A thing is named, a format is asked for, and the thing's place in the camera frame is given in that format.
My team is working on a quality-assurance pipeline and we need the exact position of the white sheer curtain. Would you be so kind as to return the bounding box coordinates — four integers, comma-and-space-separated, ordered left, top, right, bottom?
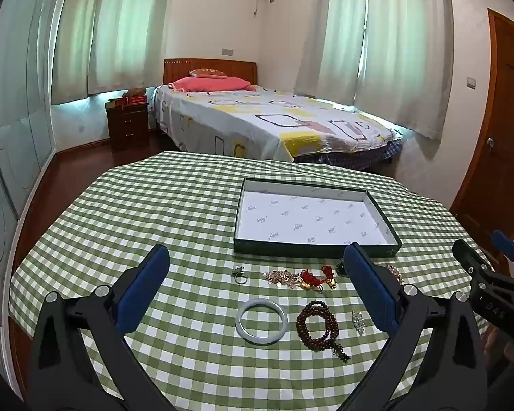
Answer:
295, 0, 368, 104
53, 0, 96, 104
88, 0, 175, 95
355, 0, 453, 140

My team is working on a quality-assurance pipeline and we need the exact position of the gold coin chain bracelet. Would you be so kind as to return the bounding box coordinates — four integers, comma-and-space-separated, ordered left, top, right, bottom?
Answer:
263, 269, 303, 288

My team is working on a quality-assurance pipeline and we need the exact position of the green checked tablecloth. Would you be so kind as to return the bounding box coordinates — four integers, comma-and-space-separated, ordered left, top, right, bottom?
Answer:
9, 151, 504, 411

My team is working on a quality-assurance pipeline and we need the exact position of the dark green jewelry box tray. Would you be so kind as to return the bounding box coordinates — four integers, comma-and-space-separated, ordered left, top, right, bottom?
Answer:
232, 177, 402, 258

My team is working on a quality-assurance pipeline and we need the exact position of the pale jade bangle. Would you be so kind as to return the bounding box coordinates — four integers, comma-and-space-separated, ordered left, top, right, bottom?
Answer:
235, 299, 289, 344

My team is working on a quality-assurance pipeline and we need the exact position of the silver crystal bracelet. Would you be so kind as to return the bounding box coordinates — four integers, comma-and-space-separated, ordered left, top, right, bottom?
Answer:
351, 310, 368, 335

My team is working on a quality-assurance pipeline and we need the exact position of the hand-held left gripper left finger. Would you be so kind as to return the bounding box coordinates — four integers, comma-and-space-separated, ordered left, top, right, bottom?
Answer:
28, 243, 172, 411

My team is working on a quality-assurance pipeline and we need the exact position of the frosted glass wardrobe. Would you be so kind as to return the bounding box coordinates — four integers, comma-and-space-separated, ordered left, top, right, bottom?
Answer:
0, 0, 66, 326

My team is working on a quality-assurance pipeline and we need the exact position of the person's right hand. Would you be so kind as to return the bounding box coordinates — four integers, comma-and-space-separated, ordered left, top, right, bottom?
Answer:
483, 324, 514, 369

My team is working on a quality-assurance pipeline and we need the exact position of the brown cushion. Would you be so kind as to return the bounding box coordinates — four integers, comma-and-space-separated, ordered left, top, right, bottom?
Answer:
189, 67, 229, 79

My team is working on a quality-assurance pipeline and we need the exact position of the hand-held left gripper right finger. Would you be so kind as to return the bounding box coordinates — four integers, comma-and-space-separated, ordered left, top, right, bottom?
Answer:
343, 242, 491, 411

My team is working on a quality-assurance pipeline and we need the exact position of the dark wooden nightstand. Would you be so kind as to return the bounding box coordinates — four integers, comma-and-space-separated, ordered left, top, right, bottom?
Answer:
106, 103, 150, 151

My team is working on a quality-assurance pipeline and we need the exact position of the brown wooden door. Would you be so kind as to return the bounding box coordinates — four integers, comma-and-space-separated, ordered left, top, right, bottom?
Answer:
450, 8, 514, 245

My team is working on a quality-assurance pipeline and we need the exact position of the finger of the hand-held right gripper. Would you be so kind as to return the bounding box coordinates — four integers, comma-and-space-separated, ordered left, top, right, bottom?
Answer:
490, 229, 514, 267
452, 239, 494, 275

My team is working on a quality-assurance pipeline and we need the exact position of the pink pillow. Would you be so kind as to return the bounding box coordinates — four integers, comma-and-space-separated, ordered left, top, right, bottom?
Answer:
171, 76, 258, 94

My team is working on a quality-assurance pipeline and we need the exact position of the dark red bead mala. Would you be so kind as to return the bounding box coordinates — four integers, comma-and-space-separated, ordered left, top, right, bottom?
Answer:
295, 300, 352, 364

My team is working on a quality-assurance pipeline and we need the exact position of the wooden bed with patterned sheet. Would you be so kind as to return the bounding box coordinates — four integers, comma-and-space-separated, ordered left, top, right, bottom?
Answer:
152, 58, 405, 167

